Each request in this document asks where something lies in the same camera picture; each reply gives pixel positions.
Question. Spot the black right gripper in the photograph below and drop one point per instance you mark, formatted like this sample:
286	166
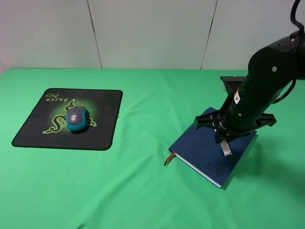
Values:
243	110

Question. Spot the white black marker pen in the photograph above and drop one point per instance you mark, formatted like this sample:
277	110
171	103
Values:
224	145

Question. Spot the grey teal wireless mouse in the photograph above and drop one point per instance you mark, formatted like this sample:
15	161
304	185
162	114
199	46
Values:
76	119

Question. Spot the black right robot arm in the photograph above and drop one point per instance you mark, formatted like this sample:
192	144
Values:
270	70

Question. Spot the dark blue notebook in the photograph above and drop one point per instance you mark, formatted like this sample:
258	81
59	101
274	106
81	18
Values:
197	149

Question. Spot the black green Razer mouse pad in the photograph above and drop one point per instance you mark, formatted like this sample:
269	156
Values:
46	127

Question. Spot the brown bookmark ribbon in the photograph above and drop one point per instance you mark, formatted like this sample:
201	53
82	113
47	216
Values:
169	158

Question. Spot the green tablecloth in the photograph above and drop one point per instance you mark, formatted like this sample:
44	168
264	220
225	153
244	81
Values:
127	186

